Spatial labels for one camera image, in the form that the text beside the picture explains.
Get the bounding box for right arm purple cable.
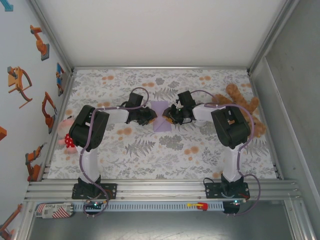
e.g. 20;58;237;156
189;89;262;217

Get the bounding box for floral tablecloth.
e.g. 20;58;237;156
47;68;279;180

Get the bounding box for blue orange wall sticker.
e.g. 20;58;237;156
55;62;67;97

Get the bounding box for pink plush toy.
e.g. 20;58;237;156
57;116;79;155

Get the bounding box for red striped printed pack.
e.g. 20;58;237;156
34;202;75;219

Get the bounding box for red yellow connector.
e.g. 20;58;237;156
187;201;209;211

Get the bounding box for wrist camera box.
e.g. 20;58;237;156
127;91;144;109
176;90;197;107

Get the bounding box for white slotted cable duct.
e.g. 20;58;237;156
72;201;225;211

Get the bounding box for brown teddy bear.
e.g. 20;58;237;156
211;83;267;138

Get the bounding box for purple cloth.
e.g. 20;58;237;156
150;100;173;133

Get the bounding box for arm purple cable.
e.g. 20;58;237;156
79;86;151;219
189;89;262;217

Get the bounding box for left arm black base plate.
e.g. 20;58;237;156
71;183;118;200

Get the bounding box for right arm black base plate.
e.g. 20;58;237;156
204;181;251;200

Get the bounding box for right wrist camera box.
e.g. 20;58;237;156
176;90;197;107

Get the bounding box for aluminium frame post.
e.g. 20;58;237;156
246;0;302;76
28;0;76;73

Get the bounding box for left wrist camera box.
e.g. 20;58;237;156
127;91;144;109

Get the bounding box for orange claw machine wall sticker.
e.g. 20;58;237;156
6;66;33;109

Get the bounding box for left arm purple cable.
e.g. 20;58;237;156
79;86;151;219

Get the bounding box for aluminium frame leg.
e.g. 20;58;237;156
283;199;317;240
13;201;36;240

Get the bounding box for aluminium frame cross bar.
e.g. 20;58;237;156
72;65;251;71

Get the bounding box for aluminium side rail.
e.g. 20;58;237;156
41;71;76;181
248;71;285;181

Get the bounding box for aluminium mounting rail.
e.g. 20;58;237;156
23;178;303;202

